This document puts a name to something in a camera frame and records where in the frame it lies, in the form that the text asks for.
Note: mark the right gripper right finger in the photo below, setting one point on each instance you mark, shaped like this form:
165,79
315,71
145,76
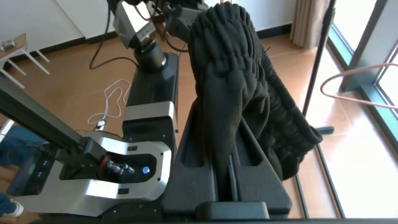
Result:
258,186

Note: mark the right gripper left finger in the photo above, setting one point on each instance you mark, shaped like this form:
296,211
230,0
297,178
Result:
186,180

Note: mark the black pants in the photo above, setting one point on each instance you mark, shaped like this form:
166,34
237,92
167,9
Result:
230,77

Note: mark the pink clothes hanger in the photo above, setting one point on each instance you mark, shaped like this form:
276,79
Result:
357,69

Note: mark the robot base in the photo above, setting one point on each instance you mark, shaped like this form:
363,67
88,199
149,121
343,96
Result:
149,93

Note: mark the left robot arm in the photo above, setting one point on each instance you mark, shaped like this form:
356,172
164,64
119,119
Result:
133,25

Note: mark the black clothes rack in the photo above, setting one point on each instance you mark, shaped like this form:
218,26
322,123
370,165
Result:
321,40

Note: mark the person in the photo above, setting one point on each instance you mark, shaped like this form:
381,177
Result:
21,146

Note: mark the beige curtain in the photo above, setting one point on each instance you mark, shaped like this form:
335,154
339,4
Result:
306,21

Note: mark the window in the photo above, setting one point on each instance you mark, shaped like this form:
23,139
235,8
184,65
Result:
360,40

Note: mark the white table with wooden top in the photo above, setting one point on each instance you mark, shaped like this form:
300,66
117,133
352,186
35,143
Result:
20,43

